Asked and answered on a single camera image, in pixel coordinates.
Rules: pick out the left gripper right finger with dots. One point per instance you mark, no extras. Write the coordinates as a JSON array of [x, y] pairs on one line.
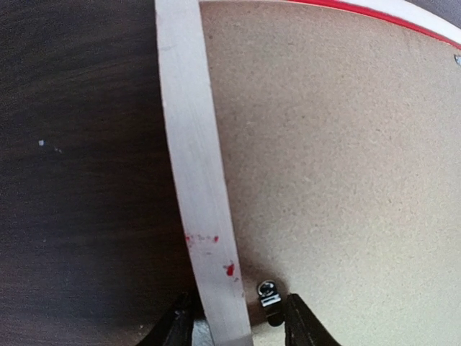
[[302, 327]]

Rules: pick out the brown backing board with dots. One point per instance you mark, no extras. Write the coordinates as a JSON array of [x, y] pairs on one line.
[[340, 137]]

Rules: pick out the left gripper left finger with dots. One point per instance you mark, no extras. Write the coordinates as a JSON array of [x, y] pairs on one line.
[[175, 327]]

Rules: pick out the wooden picture frame red edge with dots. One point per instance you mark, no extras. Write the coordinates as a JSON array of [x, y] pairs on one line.
[[196, 155]]

